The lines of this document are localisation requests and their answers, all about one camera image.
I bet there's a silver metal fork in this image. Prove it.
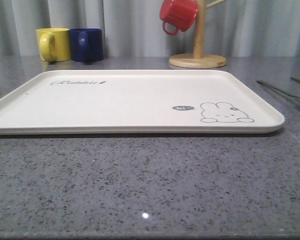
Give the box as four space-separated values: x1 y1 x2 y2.
256 80 300 104

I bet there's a grey curtain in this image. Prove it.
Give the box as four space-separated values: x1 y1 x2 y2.
0 0 300 57

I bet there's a red ribbed mug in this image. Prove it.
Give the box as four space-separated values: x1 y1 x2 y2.
159 0 199 36

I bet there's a yellow mug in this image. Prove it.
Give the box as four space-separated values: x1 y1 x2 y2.
36 28 71 62

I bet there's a cream rabbit print tray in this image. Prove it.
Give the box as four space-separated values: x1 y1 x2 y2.
0 70 285 135

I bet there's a dark blue mug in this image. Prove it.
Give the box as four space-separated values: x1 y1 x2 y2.
69 28 104 62

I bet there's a wooden mug tree stand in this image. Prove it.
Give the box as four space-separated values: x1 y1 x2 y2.
168 0 227 69

